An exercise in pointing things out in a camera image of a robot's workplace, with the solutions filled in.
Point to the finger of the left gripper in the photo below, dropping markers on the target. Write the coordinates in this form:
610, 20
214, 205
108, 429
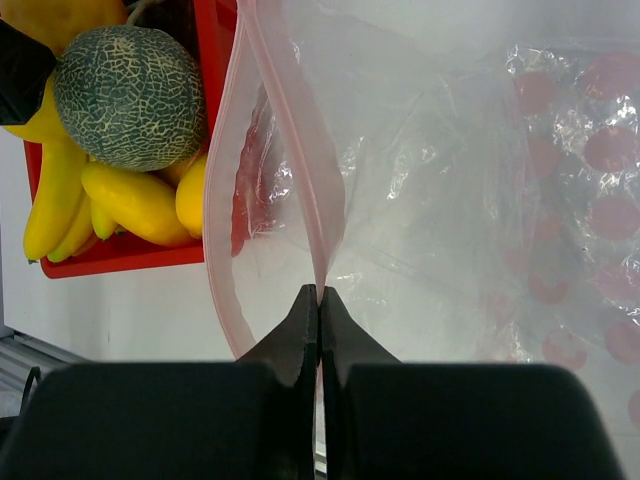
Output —
26, 65

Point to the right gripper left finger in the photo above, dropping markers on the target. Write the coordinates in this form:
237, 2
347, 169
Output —
290, 352

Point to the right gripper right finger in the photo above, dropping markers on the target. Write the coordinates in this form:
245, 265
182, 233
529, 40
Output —
346, 352

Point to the netted green melon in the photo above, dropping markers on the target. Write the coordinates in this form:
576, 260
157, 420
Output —
131, 97

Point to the clear zip top bag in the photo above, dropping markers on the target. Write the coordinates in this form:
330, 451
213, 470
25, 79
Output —
464, 173

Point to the yellow banana bunch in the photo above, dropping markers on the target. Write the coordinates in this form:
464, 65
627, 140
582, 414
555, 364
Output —
59, 189

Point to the yellow mango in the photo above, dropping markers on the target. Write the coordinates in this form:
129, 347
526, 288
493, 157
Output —
140, 202

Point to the orange yellow round fruit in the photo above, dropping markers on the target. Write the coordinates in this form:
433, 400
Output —
189, 196

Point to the red plastic tray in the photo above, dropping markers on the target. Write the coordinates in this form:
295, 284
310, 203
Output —
212, 24

